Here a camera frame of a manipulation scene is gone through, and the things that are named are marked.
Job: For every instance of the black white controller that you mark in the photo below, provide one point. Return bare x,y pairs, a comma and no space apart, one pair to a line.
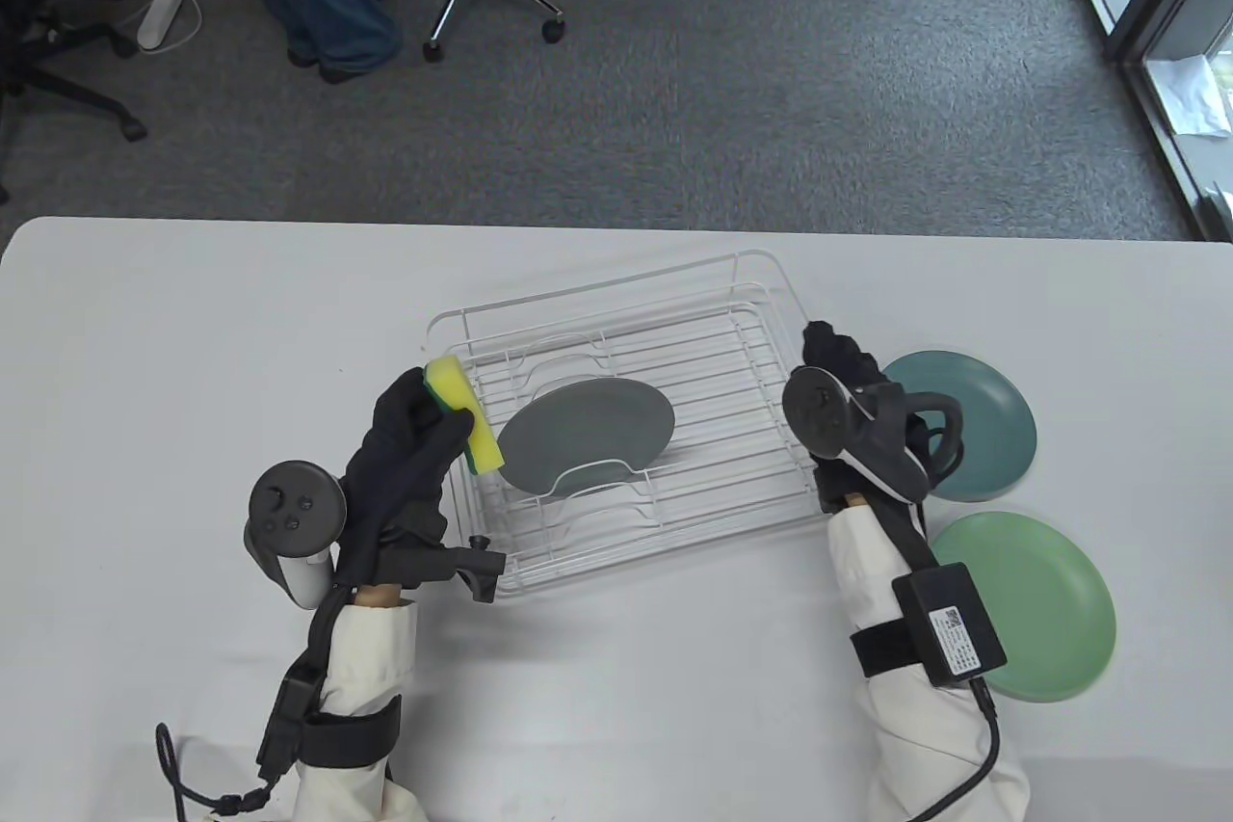
294,514
867,437

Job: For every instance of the grey plate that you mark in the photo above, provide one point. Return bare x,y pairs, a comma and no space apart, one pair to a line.
588,432

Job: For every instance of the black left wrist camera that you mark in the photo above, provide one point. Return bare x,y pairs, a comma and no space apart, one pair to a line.
462,562

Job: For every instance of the black white right controller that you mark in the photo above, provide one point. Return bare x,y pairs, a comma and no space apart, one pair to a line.
867,437

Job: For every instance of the teal plate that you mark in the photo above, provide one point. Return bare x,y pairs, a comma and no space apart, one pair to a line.
992,437

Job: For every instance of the white paper sheet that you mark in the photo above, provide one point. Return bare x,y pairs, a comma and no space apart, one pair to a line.
1194,94

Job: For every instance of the black left forearm sensor box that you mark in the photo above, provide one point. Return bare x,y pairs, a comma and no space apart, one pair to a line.
284,716

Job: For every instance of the yellow green sponge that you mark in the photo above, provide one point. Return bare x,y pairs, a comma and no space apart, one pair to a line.
462,417

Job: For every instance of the light green plate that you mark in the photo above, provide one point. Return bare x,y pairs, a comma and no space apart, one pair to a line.
1040,610

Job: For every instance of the black white left controller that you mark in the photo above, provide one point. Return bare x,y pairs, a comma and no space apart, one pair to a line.
294,514

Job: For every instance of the person's left hand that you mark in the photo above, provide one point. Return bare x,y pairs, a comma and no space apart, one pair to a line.
405,465

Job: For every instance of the person's right hand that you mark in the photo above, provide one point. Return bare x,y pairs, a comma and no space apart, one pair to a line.
843,355

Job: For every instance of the person's left forearm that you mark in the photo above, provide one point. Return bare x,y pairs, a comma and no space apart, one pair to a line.
366,668

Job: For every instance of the black right forearm power box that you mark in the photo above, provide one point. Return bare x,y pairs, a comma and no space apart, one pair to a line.
949,624

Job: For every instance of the person's right forearm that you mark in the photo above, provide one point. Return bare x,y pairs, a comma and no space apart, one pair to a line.
905,716

